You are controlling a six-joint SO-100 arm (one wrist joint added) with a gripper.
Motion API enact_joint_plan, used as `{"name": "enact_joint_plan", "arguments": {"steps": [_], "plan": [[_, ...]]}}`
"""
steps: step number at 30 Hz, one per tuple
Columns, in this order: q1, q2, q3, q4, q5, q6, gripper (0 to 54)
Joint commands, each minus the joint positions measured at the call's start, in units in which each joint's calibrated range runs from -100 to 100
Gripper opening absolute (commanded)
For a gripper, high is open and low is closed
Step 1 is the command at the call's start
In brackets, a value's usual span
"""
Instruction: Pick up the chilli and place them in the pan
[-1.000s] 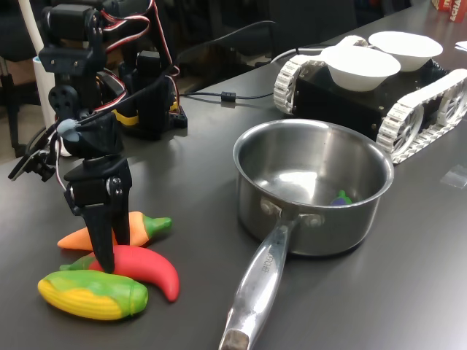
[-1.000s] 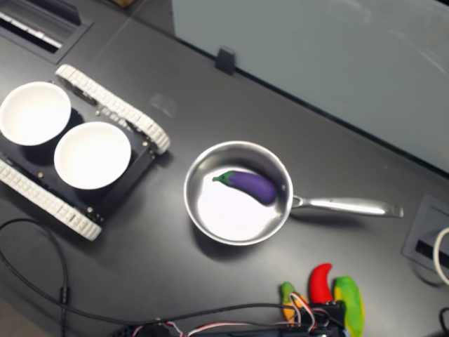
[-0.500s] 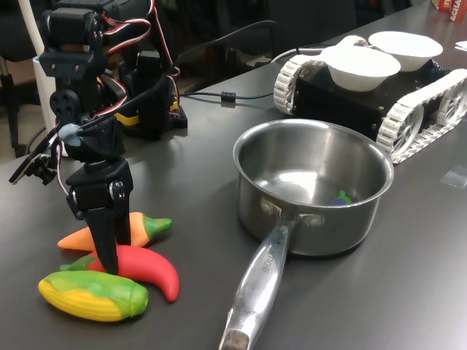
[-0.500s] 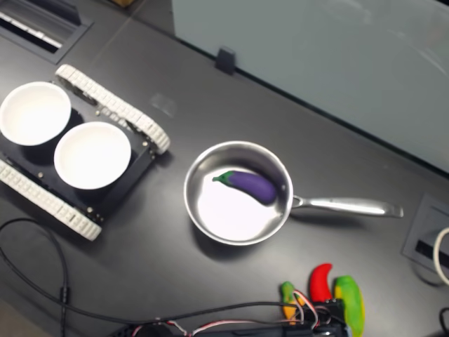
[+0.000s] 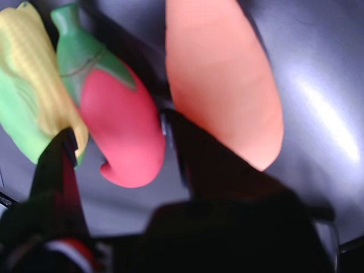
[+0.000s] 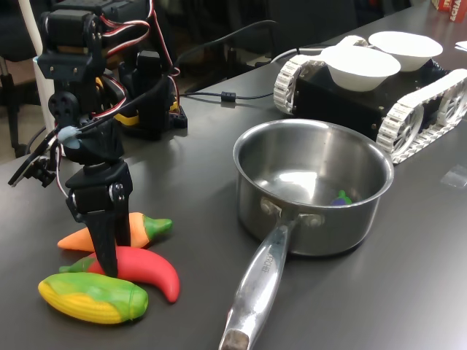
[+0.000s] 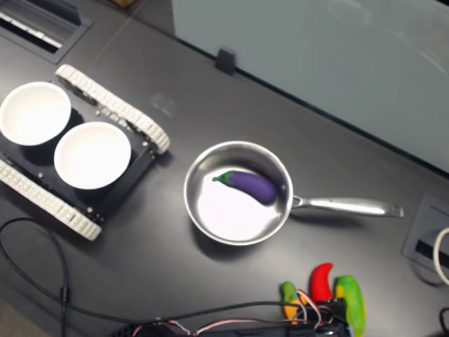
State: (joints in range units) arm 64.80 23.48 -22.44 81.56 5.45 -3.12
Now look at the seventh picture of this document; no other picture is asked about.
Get red toy chilli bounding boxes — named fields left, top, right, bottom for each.
left=310, top=262, right=334, bottom=303

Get purple toy aubergine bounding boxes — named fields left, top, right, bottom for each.
left=212, top=171, right=278, bottom=204

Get frosted glass partition panel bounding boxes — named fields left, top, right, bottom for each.
left=170, top=0, right=449, bottom=173

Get black partition clip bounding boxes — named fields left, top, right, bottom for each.
left=215, top=47, right=236, bottom=75

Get white bowl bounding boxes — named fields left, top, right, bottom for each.
left=53, top=121, right=133, bottom=190
left=0, top=81, right=73, bottom=147

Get tracked vehicle with white tracks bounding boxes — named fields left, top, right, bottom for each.
left=0, top=63, right=172, bottom=242

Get red white black wires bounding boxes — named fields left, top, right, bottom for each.
left=136, top=289, right=333, bottom=337

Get grey desk cable hatch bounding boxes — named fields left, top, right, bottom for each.
left=401, top=192, right=449, bottom=275
left=0, top=0, right=95, bottom=65

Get steel pan with long handle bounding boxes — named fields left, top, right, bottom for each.
left=183, top=140, right=404, bottom=246

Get long black cable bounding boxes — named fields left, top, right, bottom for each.
left=0, top=217, right=302, bottom=337

